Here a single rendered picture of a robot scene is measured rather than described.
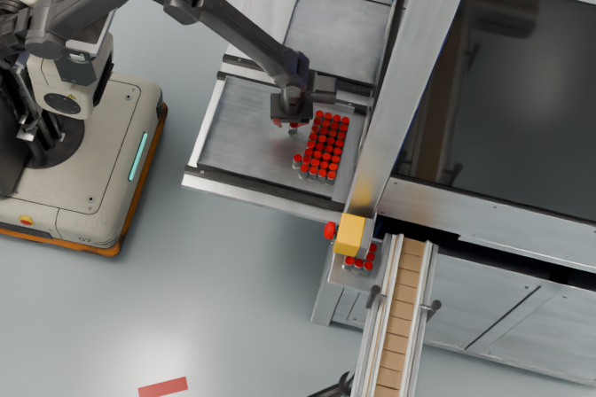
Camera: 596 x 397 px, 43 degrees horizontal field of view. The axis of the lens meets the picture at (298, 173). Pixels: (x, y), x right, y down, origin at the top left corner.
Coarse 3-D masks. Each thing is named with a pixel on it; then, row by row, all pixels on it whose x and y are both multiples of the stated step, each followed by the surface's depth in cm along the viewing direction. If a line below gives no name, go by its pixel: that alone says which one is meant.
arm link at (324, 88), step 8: (312, 72) 168; (312, 80) 167; (320, 80) 167; (328, 80) 167; (336, 80) 168; (288, 88) 162; (296, 88) 162; (312, 88) 166; (320, 88) 167; (328, 88) 167; (336, 88) 168; (288, 96) 166; (296, 96) 166; (312, 96) 169; (320, 96) 169; (328, 96) 168
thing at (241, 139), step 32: (224, 96) 194; (256, 96) 194; (224, 128) 189; (256, 128) 190; (288, 128) 191; (320, 128) 191; (224, 160) 186; (256, 160) 186; (288, 160) 187; (320, 192) 180
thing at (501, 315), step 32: (384, 224) 181; (448, 256) 179; (480, 256) 179; (512, 256) 180; (448, 288) 199; (480, 288) 193; (512, 288) 188; (544, 288) 182; (576, 288) 178; (352, 320) 246; (448, 320) 222; (480, 320) 216; (512, 320) 208; (544, 320) 203; (576, 320) 197; (480, 352) 242; (512, 352) 235; (544, 352) 228; (576, 352) 220
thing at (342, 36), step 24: (312, 0) 209; (336, 0) 208; (360, 0) 206; (288, 24) 201; (312, 24) 205; (336, 24) 206; (360, 24) 206; (384, 24) 207; (312, 48) 202; (336, 48) 202; (360, 48) 203; (336, 72) 199; (360, 72) 200
